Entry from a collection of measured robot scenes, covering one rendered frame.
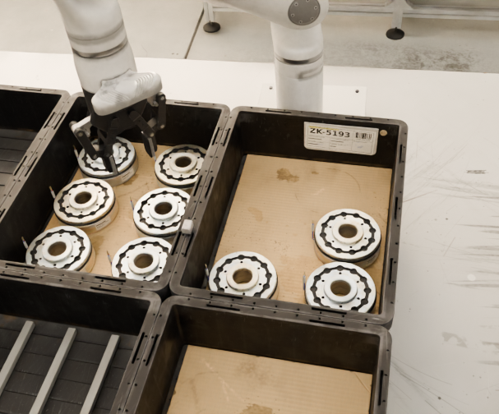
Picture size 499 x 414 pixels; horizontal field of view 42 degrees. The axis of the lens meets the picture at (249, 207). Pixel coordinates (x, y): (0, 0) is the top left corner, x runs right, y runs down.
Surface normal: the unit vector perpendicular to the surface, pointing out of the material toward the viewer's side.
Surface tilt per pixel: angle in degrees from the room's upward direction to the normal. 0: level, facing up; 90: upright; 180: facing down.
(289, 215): 0
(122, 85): 6
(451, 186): 0
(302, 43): 16
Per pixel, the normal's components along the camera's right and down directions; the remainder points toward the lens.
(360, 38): -0.06, -0.67
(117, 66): 0.59, 0.49
